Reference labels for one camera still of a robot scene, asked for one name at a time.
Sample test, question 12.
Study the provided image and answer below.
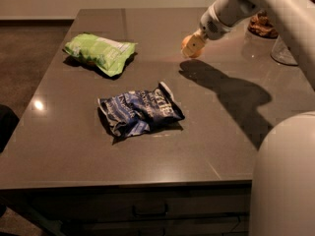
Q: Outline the clear glass bowl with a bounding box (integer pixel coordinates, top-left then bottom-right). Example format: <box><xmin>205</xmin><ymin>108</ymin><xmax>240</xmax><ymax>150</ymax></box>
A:
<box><xmin>271</xmin><ymin>36</ymin><xmax>297</xmax><ymax>66</ymax></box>

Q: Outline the green chip bag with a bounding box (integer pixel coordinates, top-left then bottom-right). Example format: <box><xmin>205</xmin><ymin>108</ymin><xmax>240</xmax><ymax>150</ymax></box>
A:
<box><xmin>64</xmin><ymin>33</ymin><xmax>136</xmax><ymax>77</ymax></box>

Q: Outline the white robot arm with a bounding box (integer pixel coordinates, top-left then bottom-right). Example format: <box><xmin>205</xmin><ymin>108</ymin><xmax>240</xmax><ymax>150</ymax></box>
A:
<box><xmin>182</xmin><ymin>0</ymin><xmax>315</xmax><ymax>236</ymax></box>

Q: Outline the glass jar with black lid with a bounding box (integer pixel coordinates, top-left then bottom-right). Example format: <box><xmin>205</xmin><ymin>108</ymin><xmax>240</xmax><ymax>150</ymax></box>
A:
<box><xmin>248</xmin><ymin>10</ymin><xmax>279</xmax><ymax>39</ymax></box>

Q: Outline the dark cabinet drawer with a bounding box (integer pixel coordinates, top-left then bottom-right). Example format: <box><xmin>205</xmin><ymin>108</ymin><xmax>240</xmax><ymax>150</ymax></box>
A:
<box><xmin>31</xmin><ymin>186</ymin><xmax>251</xmax><ymax>221</ymax></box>

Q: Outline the blue chip bag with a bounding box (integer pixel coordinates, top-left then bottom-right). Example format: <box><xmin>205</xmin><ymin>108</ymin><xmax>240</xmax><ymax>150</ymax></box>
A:
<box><xmin>97</xmin><ymin>82</ymin><xmax>185</xmax><ymax>139</ymax></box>

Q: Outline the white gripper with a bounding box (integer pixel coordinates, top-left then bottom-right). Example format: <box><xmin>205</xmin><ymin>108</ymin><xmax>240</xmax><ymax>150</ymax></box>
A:
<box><xmin>181</xmin><ymin>6</ymin><xmax>234</xmax><ymax>58</ymax></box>

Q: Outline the black drawer handle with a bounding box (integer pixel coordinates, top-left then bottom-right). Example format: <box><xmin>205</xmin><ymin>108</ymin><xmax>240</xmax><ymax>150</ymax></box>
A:
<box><xmin>132</xmin><ymin>203</ymin><xmax>168</xmax><ymax>218</ymax></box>

